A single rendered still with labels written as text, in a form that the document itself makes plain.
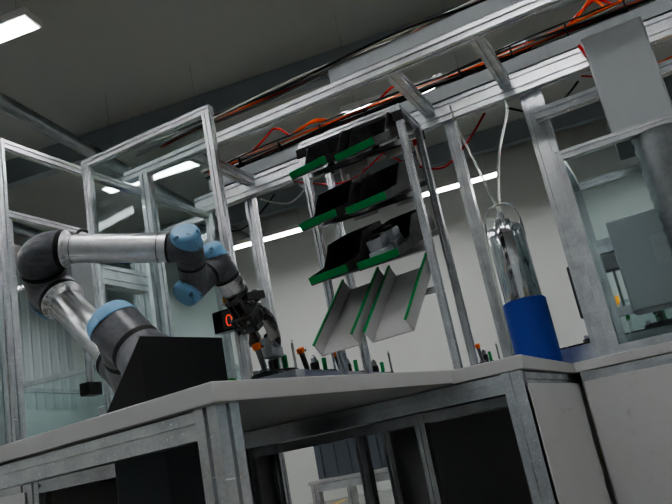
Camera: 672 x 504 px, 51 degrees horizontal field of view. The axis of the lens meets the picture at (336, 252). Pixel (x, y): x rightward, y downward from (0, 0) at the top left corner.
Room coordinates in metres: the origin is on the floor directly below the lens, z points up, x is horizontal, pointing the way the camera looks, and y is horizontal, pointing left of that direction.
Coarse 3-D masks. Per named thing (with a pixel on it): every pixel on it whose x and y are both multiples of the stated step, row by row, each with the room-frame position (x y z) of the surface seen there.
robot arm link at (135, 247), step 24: (48, 240) 1.65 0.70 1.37; (72, 240) 1.67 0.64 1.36; (96, 240) 1.67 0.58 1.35; (120, 240) 1.67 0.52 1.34; (144, 240) 1.67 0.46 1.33; (168, 240) 1.67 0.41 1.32; (192, 240) 1.66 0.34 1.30; (24, 264) 1.68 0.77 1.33; (48, 264) 1.68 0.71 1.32; (192, 264) 1.71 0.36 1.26
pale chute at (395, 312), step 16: (416, 272) 1.94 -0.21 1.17; (384, 288) 1.93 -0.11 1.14; (400, 288) 1.93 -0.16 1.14; (416, 288) 1.81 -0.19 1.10; (384, 304) 1.91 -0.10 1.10; (400, 304) 1.88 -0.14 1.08; (416, 304) 1.80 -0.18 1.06; (368, 320) 1.83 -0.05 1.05; (384, 320) 1.87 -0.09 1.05; (400, 320) 1.82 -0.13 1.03; (416, 320) 1.78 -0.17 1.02; (368, 336) 1.82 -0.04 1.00; (384, 336) 1.81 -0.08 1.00
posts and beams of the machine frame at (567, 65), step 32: (544, 0) 2.13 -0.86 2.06; (480, 32) 2.24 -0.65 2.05; (384, 64) 2.38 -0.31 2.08; (416, 64) 2.37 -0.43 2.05; (544, 64) 2.63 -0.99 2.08; (576, 64) 2.59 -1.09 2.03; (320, 96) 2.49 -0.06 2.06; (416, 96) 2.63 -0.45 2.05; (480, 96) 2.74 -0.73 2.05; (512, 96) 2.71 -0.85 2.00; (576, 96) 2.60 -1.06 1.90; (256, 128) 2.63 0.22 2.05; (256, 192) 3.21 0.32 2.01; (256, 224) 3.28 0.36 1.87; (256, 256) 3.28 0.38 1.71
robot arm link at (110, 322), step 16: (112, 304) 1.50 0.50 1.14; (128, 304) 1.52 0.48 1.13; (96, 320) 1.49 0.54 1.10; (112, 320) 1.47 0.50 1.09; (128, 320) 1.47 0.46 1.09; (144, 320) 1.49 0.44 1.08; (96, 336) 1.49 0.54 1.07; (112, 336) 1.46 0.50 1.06; (112, 352) 1.46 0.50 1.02; (112, 368) 1.54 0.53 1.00
